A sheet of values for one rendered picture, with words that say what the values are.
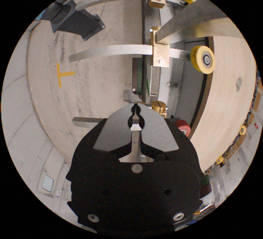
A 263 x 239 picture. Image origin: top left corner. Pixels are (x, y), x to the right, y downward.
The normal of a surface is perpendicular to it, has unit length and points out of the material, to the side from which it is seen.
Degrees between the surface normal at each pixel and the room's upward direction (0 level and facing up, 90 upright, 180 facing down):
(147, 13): 0
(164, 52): 0
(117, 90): 0
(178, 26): 90
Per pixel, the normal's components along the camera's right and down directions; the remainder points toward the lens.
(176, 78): -0.01, 0.50
